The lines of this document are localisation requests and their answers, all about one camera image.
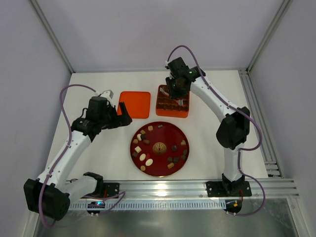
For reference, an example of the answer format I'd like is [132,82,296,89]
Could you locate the metal serving tongs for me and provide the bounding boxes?
[159,87,185,107]

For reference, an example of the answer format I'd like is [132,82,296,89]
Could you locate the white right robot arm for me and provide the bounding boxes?
[165,57,250,198]

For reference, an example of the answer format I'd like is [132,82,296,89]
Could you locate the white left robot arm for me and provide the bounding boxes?
[23,96,132,221]

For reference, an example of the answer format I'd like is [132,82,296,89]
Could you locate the orange chocolate box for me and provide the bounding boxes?
[156,84,190,118]

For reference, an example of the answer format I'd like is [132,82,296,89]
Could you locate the white square chocolate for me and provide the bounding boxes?
[135,146,142,153]

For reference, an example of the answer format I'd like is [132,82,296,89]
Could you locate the white swirl oval chocolate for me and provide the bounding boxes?
[139,154,146,161]

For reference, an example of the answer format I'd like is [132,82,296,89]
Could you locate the tan striped bar chocolate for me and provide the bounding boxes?
[167,163,174,169]

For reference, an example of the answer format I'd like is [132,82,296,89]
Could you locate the orange tin lid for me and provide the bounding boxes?
[118,91,151,119]

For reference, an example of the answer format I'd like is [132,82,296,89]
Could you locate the round red plate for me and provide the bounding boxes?
[129,121,190,177]

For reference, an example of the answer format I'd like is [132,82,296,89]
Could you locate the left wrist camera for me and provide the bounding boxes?
[94,90,114,100]

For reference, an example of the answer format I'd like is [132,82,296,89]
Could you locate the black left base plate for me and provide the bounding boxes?
[103,182,120,198]

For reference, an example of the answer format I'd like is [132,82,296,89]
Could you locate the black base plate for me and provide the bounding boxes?
[206,181,252,198]
[103,182,120,198]

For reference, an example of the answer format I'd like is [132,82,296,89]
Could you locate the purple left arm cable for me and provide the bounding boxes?
[39,84,126,228]

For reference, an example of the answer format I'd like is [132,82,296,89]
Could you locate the white slotted cable duct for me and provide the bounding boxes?
[69,198,226,211]

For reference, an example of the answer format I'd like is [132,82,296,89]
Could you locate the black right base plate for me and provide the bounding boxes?
[206,181,252,198]

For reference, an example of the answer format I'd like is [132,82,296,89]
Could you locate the aluminium frame rail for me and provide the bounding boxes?
[66,69,301,199]

